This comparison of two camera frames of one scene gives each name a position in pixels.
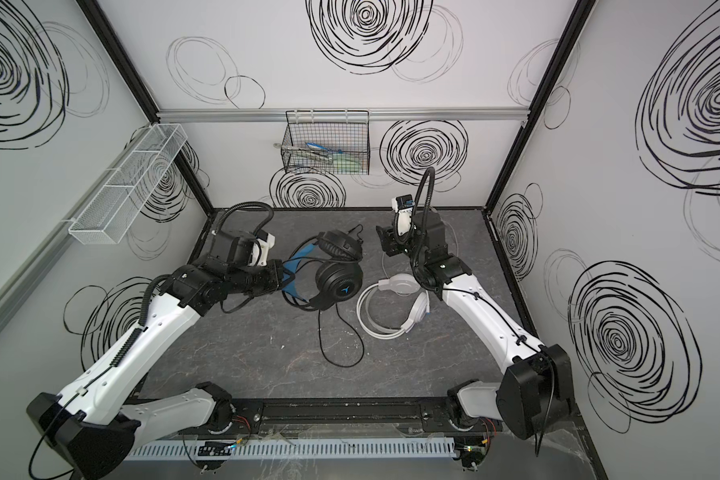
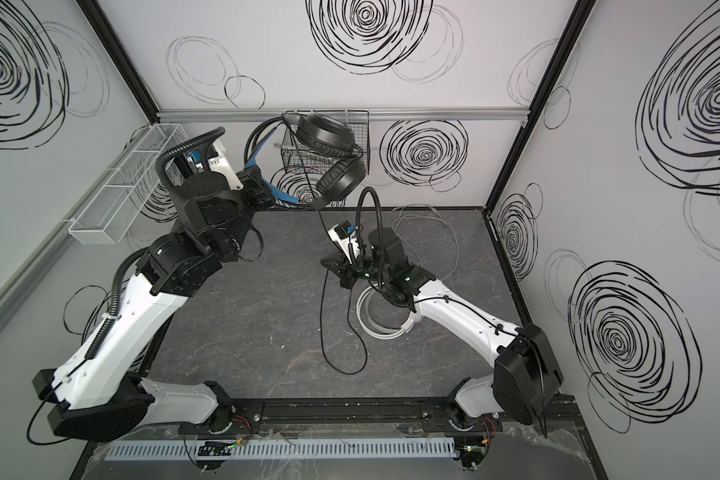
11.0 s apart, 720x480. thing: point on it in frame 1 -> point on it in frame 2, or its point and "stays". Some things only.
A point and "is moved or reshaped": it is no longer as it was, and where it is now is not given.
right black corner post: x=583 y=9 stays
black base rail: x=324 y=420 stays
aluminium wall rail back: x=343 y=115 stays
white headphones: x=404 y=284 stays
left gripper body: x=273 y=275 -> x=258 y=196
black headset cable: x=319 y=323 is moved or reshaped
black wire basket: x=327 y=142 stays
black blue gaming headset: x=327 y=271 -> x=339 y=180
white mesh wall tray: x=110 y=213 stays
